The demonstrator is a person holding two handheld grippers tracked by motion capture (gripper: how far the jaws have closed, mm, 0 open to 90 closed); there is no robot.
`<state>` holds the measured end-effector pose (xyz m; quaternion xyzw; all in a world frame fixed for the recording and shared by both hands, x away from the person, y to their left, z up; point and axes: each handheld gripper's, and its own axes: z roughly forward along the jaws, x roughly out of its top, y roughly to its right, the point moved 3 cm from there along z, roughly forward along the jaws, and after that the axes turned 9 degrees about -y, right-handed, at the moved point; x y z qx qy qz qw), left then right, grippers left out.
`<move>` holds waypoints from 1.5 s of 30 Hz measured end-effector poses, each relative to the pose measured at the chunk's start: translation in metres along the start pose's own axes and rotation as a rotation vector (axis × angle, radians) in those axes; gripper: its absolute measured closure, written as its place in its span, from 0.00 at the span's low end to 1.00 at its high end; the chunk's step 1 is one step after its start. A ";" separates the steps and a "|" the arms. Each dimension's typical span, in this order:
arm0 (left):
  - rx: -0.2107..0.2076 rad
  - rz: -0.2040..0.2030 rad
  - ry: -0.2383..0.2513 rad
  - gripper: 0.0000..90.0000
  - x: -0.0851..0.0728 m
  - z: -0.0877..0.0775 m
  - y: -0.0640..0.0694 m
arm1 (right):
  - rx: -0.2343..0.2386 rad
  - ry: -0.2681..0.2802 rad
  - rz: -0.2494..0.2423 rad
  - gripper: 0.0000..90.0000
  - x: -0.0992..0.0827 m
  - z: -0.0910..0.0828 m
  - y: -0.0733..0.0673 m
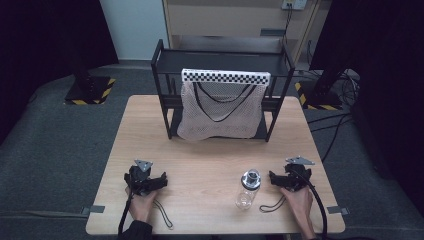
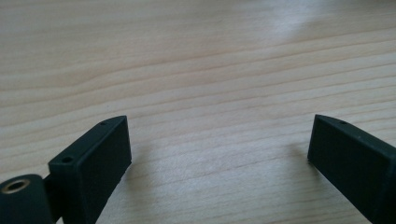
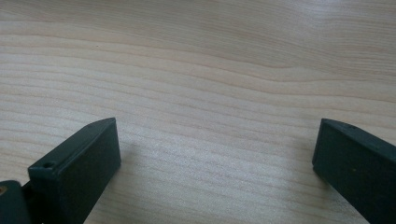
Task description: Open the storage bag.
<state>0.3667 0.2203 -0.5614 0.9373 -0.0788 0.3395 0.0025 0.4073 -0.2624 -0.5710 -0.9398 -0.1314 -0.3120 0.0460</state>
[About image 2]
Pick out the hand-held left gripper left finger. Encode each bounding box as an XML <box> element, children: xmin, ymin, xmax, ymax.
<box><xmin>47</xmin><ymin>115</ymin><xmax>133</xmax><ymax>224</ymax></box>

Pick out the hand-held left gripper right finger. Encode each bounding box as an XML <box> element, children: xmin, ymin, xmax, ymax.
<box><xmin>306</xmin><ymin>114</ymin><xmax>396</xmax><ymax>224</ymax></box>

